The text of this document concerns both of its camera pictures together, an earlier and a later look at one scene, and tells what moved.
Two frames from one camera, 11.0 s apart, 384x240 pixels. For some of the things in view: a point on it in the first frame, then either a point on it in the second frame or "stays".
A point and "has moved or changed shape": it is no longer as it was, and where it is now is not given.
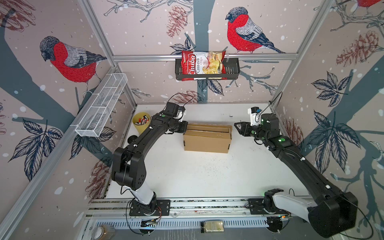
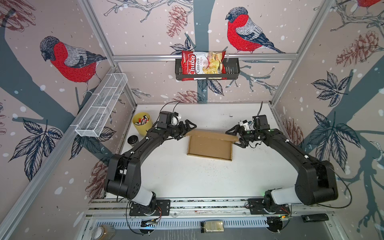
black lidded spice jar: (131, 139) stays
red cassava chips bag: (203, 62) stays
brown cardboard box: (208, 138) has moved or changed shape
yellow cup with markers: (141, 120) stays
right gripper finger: (242, 130) -> (242, 143)
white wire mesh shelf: (92, 122) stays
